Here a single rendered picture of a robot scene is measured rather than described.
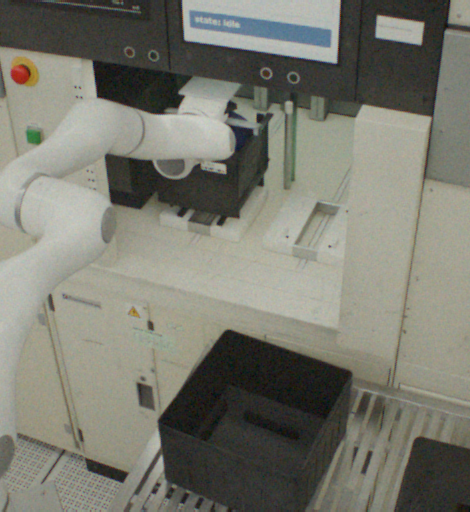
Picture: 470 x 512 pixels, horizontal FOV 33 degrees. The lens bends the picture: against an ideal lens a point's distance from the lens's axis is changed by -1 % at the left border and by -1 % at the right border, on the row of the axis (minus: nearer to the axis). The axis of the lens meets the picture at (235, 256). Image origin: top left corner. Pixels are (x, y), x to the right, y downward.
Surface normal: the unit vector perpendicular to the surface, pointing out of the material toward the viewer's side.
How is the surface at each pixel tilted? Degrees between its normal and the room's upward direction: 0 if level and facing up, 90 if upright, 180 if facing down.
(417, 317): 90
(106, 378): 90
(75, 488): 0
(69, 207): 27
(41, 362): 90
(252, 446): 0
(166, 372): 90
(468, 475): 0
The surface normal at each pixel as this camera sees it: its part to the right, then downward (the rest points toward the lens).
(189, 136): 0.38, 0.01
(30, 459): -0.02, -0.78
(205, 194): -0.36, 0.58
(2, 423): 0.92, -0.25
